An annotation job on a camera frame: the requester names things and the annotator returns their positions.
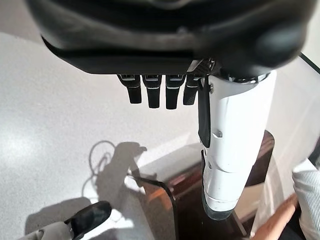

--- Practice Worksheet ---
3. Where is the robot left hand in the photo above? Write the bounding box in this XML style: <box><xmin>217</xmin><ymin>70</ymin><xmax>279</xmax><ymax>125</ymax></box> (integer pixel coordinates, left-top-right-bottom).
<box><xmin>24</xmin><ymin>0</ymin><xmax>317</xmax><ymax>221</ymax></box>

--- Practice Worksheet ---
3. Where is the person bare hand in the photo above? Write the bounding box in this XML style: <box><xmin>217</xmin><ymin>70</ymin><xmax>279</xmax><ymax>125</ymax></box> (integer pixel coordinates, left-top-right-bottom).
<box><xmin>249</xmin><ymin>193</ymin><xmax>300</xmax><ymax>238</ymax></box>

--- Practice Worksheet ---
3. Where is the person striped sleeve forearm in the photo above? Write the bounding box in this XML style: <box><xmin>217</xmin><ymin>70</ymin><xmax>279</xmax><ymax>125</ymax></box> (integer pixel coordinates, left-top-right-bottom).
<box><xmin>291</xmin><ymin>149</ymin><xmax>320</xmax><ymax>240</ymax></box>

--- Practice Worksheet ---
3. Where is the brown translucent acrylic stool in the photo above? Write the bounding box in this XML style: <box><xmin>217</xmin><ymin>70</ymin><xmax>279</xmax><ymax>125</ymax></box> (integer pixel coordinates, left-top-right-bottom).
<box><xmin>133</xmin><ymin>129</ymin><xmax>276</xmax><ymax>240</ymax></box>

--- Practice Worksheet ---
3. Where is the robot left leg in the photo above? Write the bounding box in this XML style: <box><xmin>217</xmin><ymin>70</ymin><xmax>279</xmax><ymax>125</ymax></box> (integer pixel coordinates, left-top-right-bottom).
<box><xmin>24</xmin><ymin>200</ymin><xmax>113</xmax><ymax>240</ymax></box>

